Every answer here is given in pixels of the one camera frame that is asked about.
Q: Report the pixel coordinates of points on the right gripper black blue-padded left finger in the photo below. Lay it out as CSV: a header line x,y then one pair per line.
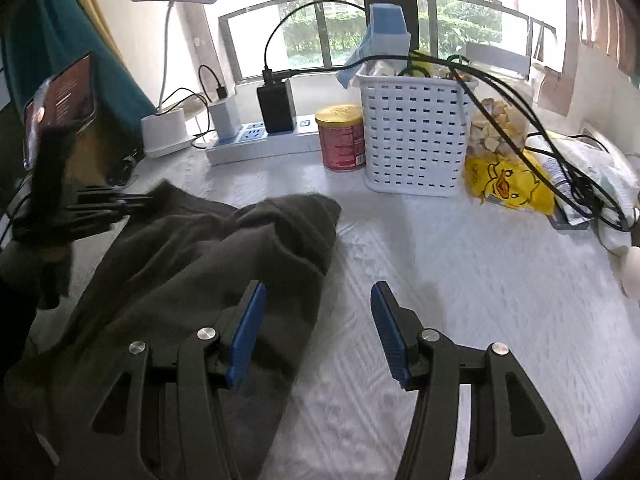
x,y
157,415

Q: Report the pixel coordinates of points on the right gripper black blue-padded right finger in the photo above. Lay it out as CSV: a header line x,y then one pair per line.
x,y
512,432

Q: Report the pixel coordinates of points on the dark grey t-shirt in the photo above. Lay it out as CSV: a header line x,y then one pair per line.
x,y
176,265

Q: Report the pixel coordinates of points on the brown cardboard box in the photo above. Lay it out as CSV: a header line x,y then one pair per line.
x,y
105,154

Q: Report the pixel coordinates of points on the tablet with dark screen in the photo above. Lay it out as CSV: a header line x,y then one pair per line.
x,y
66,98

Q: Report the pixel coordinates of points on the white charger plug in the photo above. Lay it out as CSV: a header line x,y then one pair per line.
x,y
225,116

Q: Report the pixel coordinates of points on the teal yellow left curtain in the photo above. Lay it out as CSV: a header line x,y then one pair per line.
x,y
45,36

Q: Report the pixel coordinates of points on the white egg-shaped ball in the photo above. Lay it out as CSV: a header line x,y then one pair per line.
x,y
630,272

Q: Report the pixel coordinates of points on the white power strip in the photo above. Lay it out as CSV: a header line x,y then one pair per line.
x,y
254,142

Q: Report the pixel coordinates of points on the black power adapter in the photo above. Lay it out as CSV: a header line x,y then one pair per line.
x,y
276,103

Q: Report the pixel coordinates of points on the yellow duck bag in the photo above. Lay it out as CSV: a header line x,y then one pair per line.
x,y
506,182

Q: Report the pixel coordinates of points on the white plastic bag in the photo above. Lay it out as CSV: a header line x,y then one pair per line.
x,y
594,185

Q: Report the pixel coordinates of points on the red can yellow lid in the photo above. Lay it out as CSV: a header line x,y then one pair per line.
x,y
341,137

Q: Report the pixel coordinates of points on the white plastic basket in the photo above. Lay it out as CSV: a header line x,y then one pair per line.
x,y
416,132

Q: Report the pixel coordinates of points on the blue-capped bottle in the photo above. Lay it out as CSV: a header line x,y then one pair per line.
x,y
386,33

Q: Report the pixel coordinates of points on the balcony metal railing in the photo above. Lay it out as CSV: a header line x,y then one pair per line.
x,y
326,33

